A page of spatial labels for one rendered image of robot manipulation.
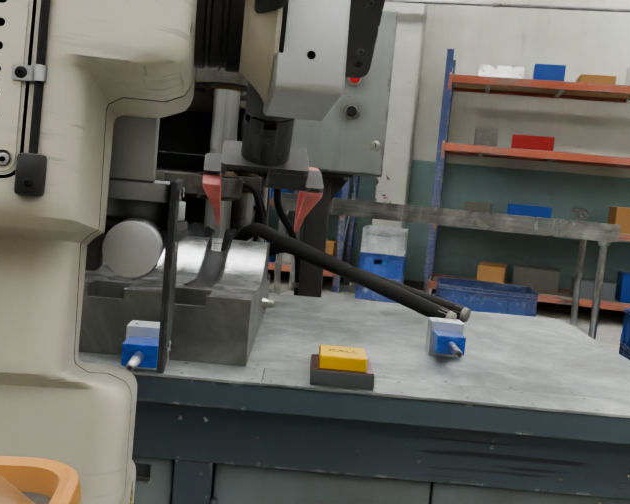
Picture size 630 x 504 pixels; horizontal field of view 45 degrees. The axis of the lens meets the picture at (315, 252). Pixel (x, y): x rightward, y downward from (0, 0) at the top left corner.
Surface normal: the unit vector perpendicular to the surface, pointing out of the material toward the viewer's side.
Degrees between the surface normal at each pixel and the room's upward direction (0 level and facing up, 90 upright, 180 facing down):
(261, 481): 90
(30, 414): 82
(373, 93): 90
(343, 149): 90
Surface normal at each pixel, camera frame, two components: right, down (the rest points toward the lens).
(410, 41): -0.21, 0.08
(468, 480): 0.00, 0.10
